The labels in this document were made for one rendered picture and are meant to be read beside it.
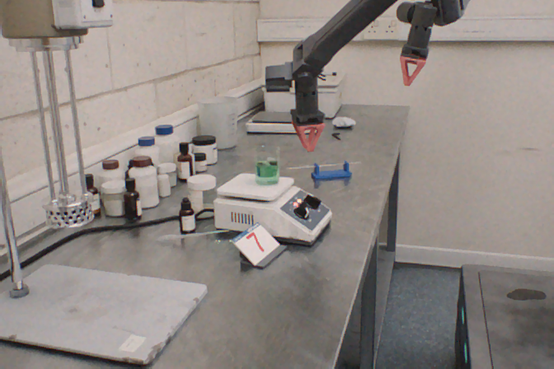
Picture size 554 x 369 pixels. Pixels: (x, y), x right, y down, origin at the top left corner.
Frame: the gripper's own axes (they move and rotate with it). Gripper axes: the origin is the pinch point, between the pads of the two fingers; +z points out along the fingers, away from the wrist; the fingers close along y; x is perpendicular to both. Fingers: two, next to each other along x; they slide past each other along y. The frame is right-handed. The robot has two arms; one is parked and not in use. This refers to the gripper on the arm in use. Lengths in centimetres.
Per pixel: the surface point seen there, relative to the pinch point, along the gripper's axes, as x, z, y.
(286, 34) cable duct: 21, -21, -111
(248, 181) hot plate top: -19.7, -2.0, 27.3
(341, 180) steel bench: 6.8, 8.1, 5.7
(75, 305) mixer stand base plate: -50, 4, 55
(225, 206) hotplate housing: -25.1, 0.6, 32.7
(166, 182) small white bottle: -36.1, 3.0, 6.7
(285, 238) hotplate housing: -15.2, 5.8, 39.1
